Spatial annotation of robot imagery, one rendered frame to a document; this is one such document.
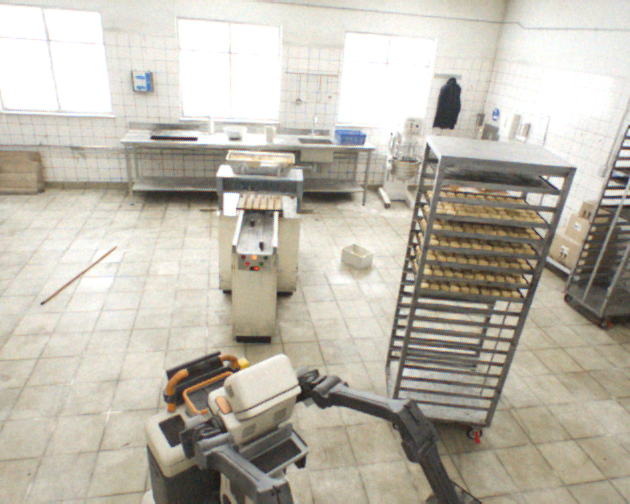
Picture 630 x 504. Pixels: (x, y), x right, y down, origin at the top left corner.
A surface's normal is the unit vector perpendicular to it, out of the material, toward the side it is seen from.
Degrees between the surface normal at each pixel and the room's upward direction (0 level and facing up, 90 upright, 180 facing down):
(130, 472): 0
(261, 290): 90
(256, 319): 90
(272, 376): 43
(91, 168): 90
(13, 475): 0
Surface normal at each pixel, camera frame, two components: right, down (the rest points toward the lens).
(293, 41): 0.19, 0.44
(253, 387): 0.48, -0.39
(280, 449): 0.08, -0.89
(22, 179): 0.20, 0.06
